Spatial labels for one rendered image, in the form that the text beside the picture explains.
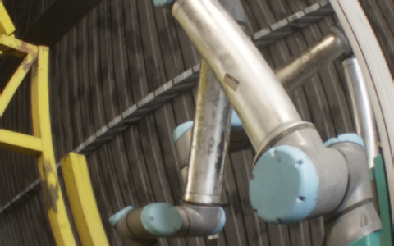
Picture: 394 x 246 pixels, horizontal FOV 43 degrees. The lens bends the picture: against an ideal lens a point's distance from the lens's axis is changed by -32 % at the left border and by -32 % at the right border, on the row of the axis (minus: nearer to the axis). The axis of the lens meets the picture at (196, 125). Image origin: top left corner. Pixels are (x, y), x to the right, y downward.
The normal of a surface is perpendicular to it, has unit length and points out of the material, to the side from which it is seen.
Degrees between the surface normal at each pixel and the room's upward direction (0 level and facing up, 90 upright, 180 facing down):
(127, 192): 90
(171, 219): 95
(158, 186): 90
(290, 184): 95
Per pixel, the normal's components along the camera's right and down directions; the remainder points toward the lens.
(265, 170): -0.74, 0.00
